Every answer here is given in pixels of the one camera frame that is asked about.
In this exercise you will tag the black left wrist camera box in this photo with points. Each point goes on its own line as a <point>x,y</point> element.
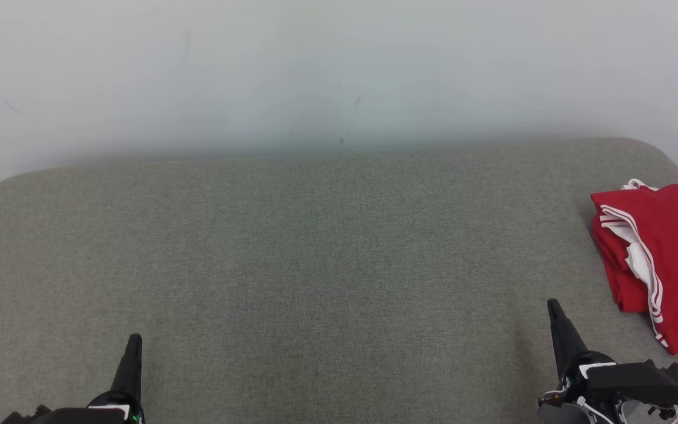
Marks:
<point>21,418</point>

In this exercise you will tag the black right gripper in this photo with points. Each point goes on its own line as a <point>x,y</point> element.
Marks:
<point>627,383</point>

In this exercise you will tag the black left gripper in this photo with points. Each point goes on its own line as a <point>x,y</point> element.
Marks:
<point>97,417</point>

